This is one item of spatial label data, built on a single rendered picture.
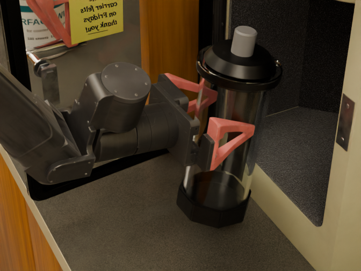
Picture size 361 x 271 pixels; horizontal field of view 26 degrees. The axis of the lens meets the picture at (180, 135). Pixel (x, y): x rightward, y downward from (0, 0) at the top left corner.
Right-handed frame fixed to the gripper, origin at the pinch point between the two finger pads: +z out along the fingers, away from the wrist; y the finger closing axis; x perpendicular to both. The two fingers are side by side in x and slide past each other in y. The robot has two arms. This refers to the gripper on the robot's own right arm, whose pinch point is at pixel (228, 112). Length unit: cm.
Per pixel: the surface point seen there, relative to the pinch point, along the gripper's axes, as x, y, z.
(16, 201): 46, 47, -11
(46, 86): -0.6, 12.2, -20.3
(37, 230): 42, 33, -12
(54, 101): 1.9, 12.2, -19.1
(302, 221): 14.1, -8.6, 9.2
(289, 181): 12.0, -2.6, 11.0
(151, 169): 21.2, 17.8, 0.5
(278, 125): 11.1, 9.5, 17.5
